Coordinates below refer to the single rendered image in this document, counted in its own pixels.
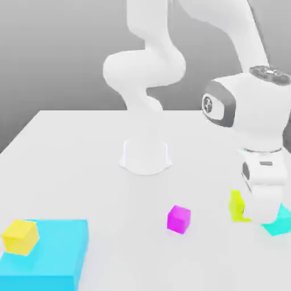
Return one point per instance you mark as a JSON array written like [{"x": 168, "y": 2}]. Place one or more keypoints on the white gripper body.
[{"x": 264, "y": 204}]

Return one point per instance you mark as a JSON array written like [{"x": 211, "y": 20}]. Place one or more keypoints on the small lime cube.
[{"x": 236, "y": 208}]

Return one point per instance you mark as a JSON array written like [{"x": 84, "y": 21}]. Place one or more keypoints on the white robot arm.
[{"x": 145, "y": 68}]

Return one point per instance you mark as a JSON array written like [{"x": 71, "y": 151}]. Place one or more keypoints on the small turquoise cube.
[{"x": 280, "y": 224}]

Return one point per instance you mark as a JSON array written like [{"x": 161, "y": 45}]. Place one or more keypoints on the small magenta cube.
[{"x": 178, "y": 219}]

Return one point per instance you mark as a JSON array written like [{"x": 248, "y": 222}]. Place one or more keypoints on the small yellow cube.
[{"x": 20, "y": 237}]

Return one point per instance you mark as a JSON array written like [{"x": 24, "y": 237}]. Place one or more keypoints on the large cyan box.
[{"x": 56, "y": 254}]

